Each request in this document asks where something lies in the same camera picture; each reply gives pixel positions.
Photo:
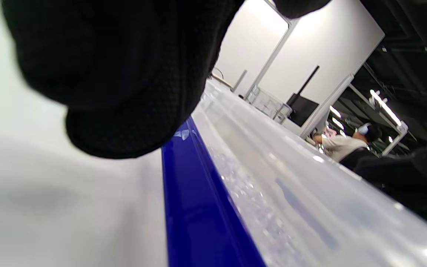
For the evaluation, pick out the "clear container with blue clips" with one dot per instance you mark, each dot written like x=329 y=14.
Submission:
x=198 y=207

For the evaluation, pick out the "black screen on pole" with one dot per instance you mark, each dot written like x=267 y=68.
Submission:
x=302 y=109

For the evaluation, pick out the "pile of clear ice cubes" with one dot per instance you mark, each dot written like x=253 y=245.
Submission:
x=250 y=200

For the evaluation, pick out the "person's right hand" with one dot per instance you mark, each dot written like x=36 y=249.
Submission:
x=421 y=178

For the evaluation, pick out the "person's left hand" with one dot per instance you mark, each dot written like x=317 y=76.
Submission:
x=124 y=74

